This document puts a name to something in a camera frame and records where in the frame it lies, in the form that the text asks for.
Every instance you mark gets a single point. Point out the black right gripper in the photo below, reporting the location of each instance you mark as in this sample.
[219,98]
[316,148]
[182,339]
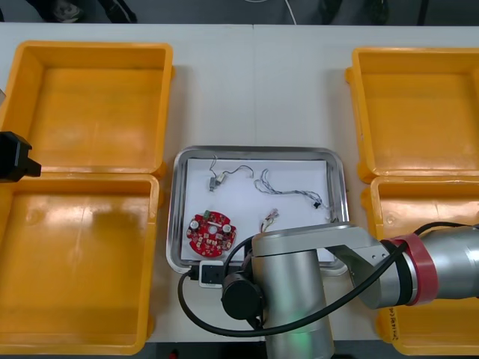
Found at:
[247,261]

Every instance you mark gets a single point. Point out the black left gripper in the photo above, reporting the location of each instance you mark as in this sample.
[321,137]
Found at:
[13,157]

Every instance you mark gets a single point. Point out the steel tray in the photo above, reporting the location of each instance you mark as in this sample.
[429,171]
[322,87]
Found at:
[173,224]

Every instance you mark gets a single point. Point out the small metal solenoid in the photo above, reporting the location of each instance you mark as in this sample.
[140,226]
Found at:
[224,175]
[212,183]

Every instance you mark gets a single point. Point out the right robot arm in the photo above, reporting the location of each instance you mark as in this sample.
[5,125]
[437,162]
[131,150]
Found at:
[292,280]

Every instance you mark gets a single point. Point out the round red circuit board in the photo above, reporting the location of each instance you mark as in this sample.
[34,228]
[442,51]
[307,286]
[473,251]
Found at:
[209,239]

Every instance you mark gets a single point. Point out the white sheet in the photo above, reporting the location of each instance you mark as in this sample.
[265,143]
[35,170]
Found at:
[299,172]

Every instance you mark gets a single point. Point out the yellow-orange plastic bin with handwriting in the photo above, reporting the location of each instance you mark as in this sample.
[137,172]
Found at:
[430,202]

